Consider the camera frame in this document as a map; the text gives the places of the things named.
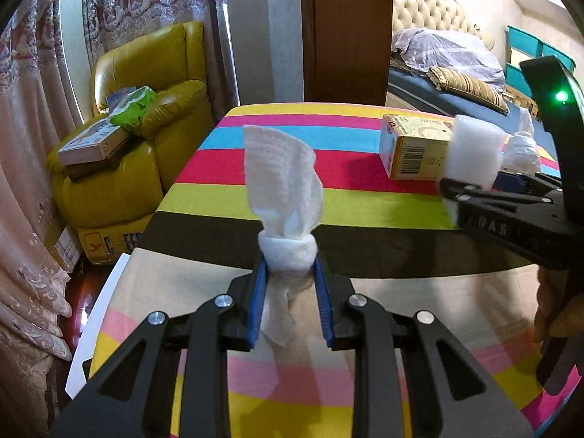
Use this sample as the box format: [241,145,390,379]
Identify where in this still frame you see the brown cardboard carton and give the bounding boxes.
[43,223,84,273]

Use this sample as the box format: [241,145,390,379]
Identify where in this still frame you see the pink patterned curtain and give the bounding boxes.
[0,0,96,438]

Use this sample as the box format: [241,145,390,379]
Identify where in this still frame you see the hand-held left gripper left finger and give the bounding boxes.
[50,255,268,438]

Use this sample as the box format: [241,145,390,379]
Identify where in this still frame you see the yellow cardboard carton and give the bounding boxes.
[77,219,153,265]

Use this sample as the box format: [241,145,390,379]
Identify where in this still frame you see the person's right hand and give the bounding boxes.
[533,265,584,344]

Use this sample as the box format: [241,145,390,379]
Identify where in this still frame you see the yellow leather armchair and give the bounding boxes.
[48,22,215,256]

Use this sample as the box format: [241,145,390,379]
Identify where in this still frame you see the flat printed box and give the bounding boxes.
[57,119,133,166]

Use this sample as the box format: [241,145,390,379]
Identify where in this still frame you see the lace patterned curtain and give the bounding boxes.
[82,0,239,110]

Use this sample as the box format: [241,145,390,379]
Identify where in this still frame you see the white plastic bag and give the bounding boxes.
[502,107,543,174]

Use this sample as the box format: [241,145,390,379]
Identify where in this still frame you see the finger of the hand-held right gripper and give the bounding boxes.
[438,178,563,208]
[495,171,563,191]

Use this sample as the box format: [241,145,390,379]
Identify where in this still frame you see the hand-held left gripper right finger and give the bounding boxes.
[312,255,534,438]

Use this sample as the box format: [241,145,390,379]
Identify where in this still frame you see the beige tufted headboard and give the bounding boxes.
[392,0,496,51]

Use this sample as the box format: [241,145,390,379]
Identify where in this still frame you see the yellow carton box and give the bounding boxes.
[379,114,457,181]

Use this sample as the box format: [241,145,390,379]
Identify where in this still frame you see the bed with blue sheet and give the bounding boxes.
[387,65,548,125]

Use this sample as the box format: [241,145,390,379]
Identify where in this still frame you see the brown wooden panel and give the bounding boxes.
[301,0,393,107]

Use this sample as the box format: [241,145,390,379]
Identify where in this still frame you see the wooden crib rail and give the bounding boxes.
[502,89,540,120]

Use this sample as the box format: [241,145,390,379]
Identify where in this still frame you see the blue white packet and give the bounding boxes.
[106,88,138,110]

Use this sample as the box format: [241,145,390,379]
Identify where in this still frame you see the knotted white tissue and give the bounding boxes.
[243,124,324,346]

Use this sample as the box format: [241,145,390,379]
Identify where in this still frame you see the white foam sheet piece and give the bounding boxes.
[435,115,508,226]

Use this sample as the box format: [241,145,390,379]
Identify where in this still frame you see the striped beige pillow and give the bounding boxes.
[428,66,511,116]

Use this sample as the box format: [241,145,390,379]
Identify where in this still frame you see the green snack packet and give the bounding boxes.
[108,86,158,138]

